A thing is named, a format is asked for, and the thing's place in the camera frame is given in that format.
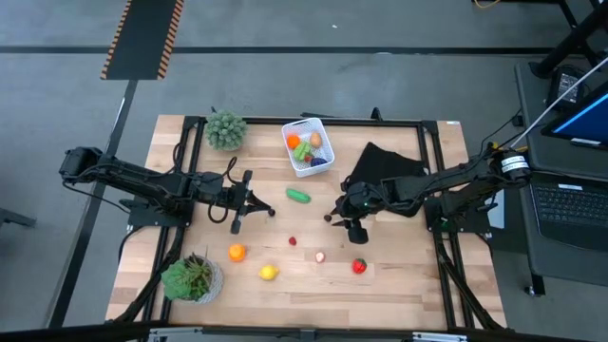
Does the white perforated plastic basket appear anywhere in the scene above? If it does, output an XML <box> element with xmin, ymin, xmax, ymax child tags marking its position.
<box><xmin>280</xmin><ymin>117</ymin><xmax>336</xmax><ymax>179</ymax></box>

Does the black laptop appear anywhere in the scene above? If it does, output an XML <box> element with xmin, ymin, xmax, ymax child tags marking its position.
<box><xmin>531</xmin><ymin>173</ymin><xmax>608</xmax><ymax>253</ymax></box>

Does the black side desk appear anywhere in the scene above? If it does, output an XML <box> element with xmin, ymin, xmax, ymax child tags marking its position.
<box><xmin>515</xmin><ymin>61</ymin><xmax>608</xmax><ymax>298</ymax></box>

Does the pale green potted plant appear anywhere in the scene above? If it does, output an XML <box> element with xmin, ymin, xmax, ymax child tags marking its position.
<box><xmin>204</xmin><ymin>109</ymin><xmax>248</xmax><ymax>152</ymax></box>

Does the black yellow striped floor mat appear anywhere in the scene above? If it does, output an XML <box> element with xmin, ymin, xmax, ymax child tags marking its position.
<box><xmin>100</xmin><ymin>0</ymin><xmax>185</xmax><ymax>81</ymax></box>

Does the monitor with blue screen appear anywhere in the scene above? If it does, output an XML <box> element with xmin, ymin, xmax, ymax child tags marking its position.
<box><xmin>541</xmin><ymin>80</ymin><xmax>608</xmax><ymax>151</ymax></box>

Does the black metal crossbar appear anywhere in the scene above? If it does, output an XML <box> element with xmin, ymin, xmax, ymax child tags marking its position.
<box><xmin>0</xmin><ymin>322</ymin><xmax>608</xmax><ymax>342</ymax></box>

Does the dark furniture foot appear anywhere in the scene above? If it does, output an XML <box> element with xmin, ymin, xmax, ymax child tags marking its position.
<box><xmin>0</xmin><ymin>207</ymin><xmax>38</xmax><ymax>230</ymax></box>

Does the white thin rod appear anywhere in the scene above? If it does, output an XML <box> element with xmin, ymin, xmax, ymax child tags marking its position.
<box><xmin>510</xmin><ymin>55</ymin><xmax>608</xmax><ymax>151</ymax></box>

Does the black aluminium table frame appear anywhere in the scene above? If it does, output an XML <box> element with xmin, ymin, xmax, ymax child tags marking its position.
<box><xmin>113</xmin><ymin>113</ymin><xmax>507</xmax><ymax>333</ymax></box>

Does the green succulent in white pot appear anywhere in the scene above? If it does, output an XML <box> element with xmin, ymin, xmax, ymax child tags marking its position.
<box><xmin>161</xmin><ymin>253</ymin><xmax>224</xmax><ymax>305</ymax></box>

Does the black power adapter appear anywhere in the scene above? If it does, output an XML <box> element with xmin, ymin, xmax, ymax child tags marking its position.
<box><xmin>545</xmin><ymin>64</ymin><xmax>588</xmax><ymax>110</ymax></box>

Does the black cloth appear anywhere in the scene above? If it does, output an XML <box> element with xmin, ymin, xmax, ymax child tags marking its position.
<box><xmin>349</xmin><ymin>141</ymin><xmax>428</xmax><ymax>191</ymax></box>

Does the green toy cucumber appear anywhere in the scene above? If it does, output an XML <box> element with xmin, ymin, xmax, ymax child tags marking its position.
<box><xmin>285</xmin><ymin>187</ymin><xmax>313</xmax><ymax>205</ymax></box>

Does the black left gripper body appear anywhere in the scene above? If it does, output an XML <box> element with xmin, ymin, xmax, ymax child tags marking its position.
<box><xmin>221</xmin><ymin>169</ymin><xmax>254</xmax><ymax>235</ymax></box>

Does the black stand leg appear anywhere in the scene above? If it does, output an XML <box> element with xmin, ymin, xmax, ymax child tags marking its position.
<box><xmin>529</xmin><ymin>0</ymin><xmax>608</xmax><ymax>80</ymax></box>

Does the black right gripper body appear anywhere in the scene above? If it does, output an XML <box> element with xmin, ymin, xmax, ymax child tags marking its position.
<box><xmin>339</xmin><ymin>181</ymin><xmax>384</xmax><ymax>246</ymax></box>

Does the light green toy vegetable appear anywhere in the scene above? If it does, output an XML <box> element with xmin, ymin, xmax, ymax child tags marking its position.
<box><xmin>293</xmin><ymin>141</ymin><xmax>314</xmax><ymax>162</ymax></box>

